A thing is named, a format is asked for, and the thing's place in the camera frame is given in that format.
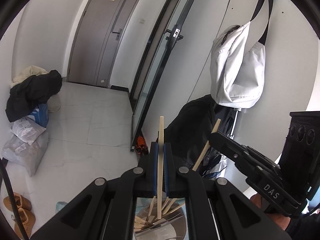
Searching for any orange and black object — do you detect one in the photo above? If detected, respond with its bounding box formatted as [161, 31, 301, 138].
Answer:
[135, 135, 147, 153]

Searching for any white plastic package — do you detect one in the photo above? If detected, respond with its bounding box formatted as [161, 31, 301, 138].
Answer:
[11, 116, 47, 145]

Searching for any single wooden chopstick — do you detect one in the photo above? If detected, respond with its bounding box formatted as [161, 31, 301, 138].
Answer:
[192, 119, 222, 172]
[157, 116, 164, 218]

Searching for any black framed glass door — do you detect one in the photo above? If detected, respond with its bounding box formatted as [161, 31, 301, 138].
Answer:
[129, 0, 208, 153]

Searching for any beige sack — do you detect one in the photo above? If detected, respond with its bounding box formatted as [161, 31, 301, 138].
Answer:
[47, 97, 62, 113]

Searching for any grey plastic package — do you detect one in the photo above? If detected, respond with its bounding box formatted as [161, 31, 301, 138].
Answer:
[2, 131, 49, 177]

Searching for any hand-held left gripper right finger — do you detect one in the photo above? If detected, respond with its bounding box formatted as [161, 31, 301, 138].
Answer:
[164, 142, 292, 240]

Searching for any row of wooden chopsticks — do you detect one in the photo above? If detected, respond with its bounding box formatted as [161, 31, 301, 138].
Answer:
[134, 197, 186, 230]

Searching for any silver folded umbrella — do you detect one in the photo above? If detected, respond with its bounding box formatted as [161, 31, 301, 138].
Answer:
[200, 152, 228, 180]

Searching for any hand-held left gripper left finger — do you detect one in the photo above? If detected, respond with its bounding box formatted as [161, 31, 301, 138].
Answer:
[30, 141, 158, 240]

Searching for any person's right hand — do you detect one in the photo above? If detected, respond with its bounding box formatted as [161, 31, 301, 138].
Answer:
[250, 193, 292, 231]

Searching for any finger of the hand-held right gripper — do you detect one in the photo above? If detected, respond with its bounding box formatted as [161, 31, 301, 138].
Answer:
[209, 131, 281, 178]

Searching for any black jacket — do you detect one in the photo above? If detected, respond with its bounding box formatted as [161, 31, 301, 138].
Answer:
[5, 70, 63, 123]

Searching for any metal coat rack pole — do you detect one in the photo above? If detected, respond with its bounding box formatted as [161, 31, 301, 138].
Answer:
[230, 109, 239, 140]

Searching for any black cable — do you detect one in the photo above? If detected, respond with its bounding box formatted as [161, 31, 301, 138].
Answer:
[0, 155, 29, 240]

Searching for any white shoulder bag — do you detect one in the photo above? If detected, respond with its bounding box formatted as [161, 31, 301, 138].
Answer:
[209, 0, 273, 108]

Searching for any black backpack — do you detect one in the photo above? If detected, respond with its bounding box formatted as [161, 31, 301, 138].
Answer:
[164, 94, 237, 173]

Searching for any blue cardboard box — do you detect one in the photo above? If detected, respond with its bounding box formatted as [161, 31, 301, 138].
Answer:
[26, 102, 49, 128]

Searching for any white grey utensil holder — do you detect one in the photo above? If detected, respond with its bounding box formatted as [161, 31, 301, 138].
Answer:
[134, 197, 187, 240]

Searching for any grey entrance door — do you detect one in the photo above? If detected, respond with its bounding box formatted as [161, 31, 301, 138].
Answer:
[67, 0, 146, 88]

